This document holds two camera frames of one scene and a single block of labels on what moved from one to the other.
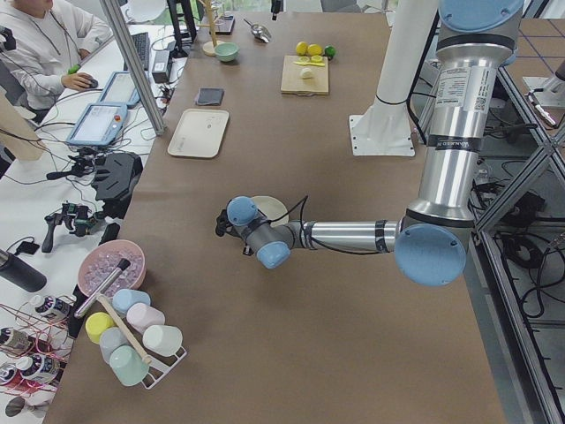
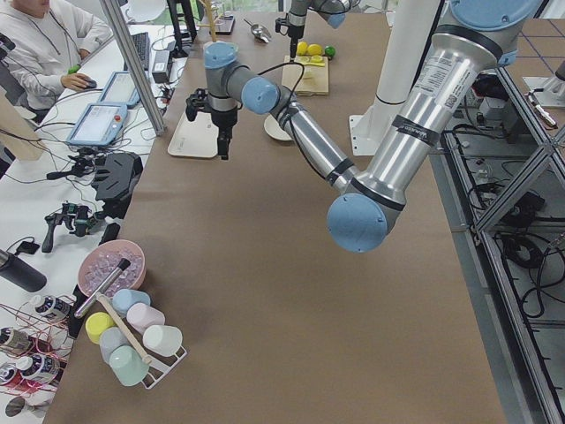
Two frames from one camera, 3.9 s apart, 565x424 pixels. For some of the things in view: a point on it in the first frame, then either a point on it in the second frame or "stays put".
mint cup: [128, 366] stays put
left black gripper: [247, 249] → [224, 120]
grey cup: [110, 338] stays put
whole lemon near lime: [314, 50] stays put
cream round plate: [273, 208] → [274, 130]
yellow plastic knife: [320, 64] stays put
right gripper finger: [276, 7] → [296, 27]
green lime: [330, 50] stays put
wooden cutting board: [292, 82] stays put
